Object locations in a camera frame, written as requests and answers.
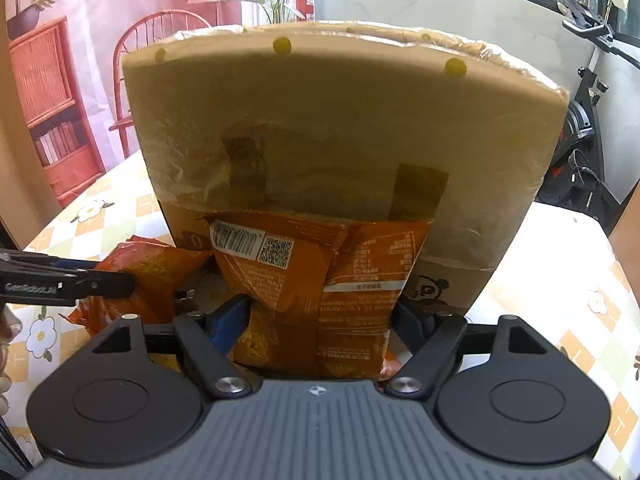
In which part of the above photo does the large orange snack packet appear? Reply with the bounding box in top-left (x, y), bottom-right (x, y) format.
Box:
top-left (200, 210), bottom-right (433, 382)

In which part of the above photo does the taped cardboard box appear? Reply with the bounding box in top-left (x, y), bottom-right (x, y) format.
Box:
top-left (121, 21), bottom-right (571, 311)

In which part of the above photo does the wooden board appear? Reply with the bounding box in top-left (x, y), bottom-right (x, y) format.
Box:
top-left (607, 194), bottom-right (640, 263)

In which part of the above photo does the checkered floral tablecloth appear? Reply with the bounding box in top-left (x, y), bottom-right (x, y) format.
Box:
top-left (0, 150), bottom-right (640, 480)

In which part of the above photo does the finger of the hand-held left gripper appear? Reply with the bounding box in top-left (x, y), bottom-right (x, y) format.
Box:
top-left (0, 267), bottom-right (137, 307)
top-left (0, 251), bottom-right (103, 273)

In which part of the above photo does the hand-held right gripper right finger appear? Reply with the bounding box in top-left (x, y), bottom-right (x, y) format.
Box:
top-left (384, 300), bottom-right (551, 400)

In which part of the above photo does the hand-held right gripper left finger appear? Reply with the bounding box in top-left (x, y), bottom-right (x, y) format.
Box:
top-left (90, 294), bottom-right (253, 401)

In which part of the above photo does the person's left hand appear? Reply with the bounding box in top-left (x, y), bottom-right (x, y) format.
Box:
top-left (0, 306), bottom-right (13, 411)

